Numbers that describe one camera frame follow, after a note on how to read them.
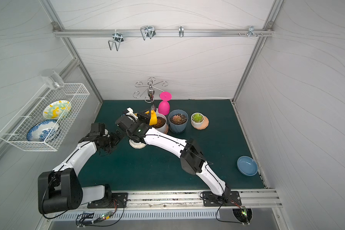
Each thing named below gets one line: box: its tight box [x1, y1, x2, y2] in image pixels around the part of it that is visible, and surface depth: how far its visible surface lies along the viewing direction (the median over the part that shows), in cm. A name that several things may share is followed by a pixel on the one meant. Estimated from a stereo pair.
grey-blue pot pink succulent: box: [168, 109, 189, 134], surface depth 99 cm
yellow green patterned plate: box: [42, 100, 72, 120], surface depth 71 cm
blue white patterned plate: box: [26, 119, 60, 142], surface depth 63 cm
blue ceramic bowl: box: [236, 155, 259, 177], surface depth 85 cm
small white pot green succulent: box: [190, 112, 205, 128], surface depth 100 cm
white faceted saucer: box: [128, 138, 147, 150], surface depth 95 cm
